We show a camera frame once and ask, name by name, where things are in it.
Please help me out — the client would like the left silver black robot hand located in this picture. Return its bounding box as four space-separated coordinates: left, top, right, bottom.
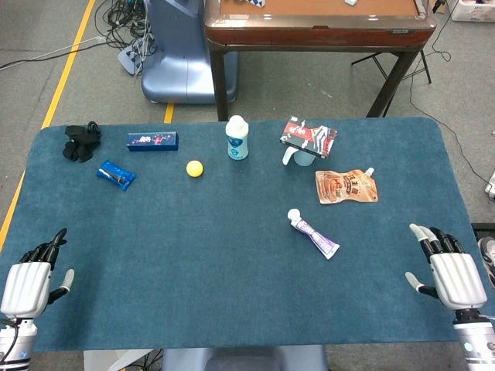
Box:
0 227 75 320

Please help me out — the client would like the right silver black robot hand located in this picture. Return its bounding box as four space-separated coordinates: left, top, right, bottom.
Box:
405 223 488 312

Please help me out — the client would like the purple white tube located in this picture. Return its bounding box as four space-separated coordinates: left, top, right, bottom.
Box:
286 208 341 260

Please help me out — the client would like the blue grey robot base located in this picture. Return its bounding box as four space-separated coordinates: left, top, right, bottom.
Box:
140 0 239 104

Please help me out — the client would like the orange spout pouch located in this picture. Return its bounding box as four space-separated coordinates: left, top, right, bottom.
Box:
315 166 380 205

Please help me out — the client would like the white blue bottle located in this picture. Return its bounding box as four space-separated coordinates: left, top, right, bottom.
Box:
225 114 249 161

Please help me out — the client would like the grey sneaker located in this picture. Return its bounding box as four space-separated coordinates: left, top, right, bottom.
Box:
477 237 495 289

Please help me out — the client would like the blue snack packet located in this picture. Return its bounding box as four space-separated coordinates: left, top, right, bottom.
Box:
95 159 137 192

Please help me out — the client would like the long dark blue box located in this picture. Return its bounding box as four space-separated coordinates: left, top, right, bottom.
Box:
127 131 179 152

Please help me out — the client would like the blue table mat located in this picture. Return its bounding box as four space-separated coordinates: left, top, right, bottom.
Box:
0 117 495 353

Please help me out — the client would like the red black white book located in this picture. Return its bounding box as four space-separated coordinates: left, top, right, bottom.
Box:
278 116 339 159

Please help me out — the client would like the black folding stand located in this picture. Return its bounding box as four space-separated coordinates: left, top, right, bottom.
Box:
350 49 433 85

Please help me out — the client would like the blue grey robot torso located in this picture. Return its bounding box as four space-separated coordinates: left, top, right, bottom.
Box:
161 345 329 371

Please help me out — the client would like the grey power strip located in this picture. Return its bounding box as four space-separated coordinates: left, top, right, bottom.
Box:
117 38 152 77

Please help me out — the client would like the white storage box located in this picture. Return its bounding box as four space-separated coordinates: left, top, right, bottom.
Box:
450 0 495 22

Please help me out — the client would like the brown mahjong table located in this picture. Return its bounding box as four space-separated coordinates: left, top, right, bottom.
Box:
203 0 438 122

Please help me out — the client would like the light blue cup white handle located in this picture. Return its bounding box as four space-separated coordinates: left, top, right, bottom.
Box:
282 145 319 168

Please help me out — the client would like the white floor cable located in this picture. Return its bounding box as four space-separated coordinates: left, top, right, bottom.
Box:
0 34 109 71

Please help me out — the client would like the black cable bundle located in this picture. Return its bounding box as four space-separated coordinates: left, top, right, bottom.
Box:
94 0 158 53

